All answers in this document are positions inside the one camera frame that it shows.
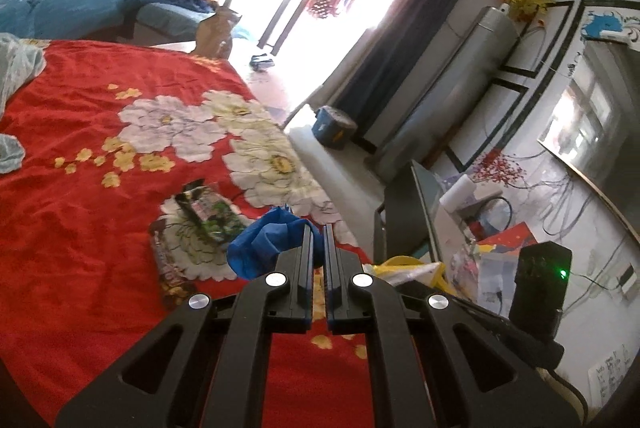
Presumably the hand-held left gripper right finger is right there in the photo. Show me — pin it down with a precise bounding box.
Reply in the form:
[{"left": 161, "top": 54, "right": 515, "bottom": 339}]
[{"left": 322, "top": 223, "right": 583, "bottom": 428}]

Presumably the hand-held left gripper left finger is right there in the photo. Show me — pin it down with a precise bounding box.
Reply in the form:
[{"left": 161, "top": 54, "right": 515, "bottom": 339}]
[{"left": 55, "top": 223, "right": 316, "bottom": 428}]

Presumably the yellow round bin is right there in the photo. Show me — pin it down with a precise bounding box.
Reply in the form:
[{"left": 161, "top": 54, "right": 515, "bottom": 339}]
[{"left": 362, "top": 255, "right": 451, "bottom": 296}]

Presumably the lavender bundle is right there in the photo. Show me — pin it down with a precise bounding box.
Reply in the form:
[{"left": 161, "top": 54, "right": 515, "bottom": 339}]
[{"left": 372, "top": 264, "right": 437, "bottom": 287}]

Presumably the pale blue printed paper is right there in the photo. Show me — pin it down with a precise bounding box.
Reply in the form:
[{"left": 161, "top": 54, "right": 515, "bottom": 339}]
[{"left": 475, "top": 253, "right": 521, "bottom": 315}]

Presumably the red paper bag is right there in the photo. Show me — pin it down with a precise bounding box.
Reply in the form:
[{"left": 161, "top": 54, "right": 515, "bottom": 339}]
[{"left": 475, "top": 222, "right": 538, "bottom": 259}]

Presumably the colourful printed booklet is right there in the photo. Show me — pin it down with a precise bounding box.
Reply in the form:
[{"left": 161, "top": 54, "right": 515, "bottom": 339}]
[{"left": 450, "top": 248, "right": 483, "bottom": 294}]

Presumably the green black snack wrapper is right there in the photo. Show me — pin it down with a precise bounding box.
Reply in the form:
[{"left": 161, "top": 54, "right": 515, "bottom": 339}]
[{"left": 175, "top": 181, "right": 246, "bottom": 244}]

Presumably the grey glass-top cabinet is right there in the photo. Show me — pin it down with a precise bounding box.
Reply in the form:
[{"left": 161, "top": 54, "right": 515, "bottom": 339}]
[{"left": 374, "top": 158, "right": 506, "bottom": 309}]

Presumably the blue storage box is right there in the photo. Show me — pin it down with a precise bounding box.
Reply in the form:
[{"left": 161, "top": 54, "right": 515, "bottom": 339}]
[{"left": 311, "top": 105, "right": 358, "bottom": 151}]

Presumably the dark maroon snack wrapper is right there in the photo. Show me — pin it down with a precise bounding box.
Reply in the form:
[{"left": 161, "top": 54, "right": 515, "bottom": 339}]
[{"left": 150, "top": 221, "right": 193, "bottom": 304}]

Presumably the flat screen television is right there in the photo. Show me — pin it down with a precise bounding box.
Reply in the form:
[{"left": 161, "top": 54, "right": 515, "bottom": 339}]
[{"left": 537, "top": 41, "right": 640, "bottom": 244}]

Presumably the red floral blanket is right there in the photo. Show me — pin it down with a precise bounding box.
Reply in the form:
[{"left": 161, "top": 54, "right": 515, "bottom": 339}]
[{"left": 0, "top": 39, "right": 381, "bottom": 428}]

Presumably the grey standing air conditioner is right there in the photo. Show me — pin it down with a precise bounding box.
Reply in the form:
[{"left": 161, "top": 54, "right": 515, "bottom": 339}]
[{"left": 360, "top": 6, "right": 518, "bottom": 181}]

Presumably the dark curtain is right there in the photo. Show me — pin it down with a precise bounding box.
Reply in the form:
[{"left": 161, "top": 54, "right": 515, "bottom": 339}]
[{"left": 325, "top": 0, "right": 493, "bottom": 109}]

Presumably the yellow flower bouquet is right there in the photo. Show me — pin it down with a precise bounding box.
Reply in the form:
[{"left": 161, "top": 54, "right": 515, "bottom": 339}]
[{"left": 485, "top": 0, "right": 556, "bottom": 26}]

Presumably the white tied bundle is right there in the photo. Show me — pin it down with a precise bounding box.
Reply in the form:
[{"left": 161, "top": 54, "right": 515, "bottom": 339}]
[{"left": 0, "top": 33, "right": 47, "bottom": 174}]

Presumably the black cable loop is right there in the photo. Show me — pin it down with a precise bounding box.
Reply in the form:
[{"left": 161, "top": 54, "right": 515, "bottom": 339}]
[{"left": 470, "top": 198, "right": 514, "bottom": 234}]

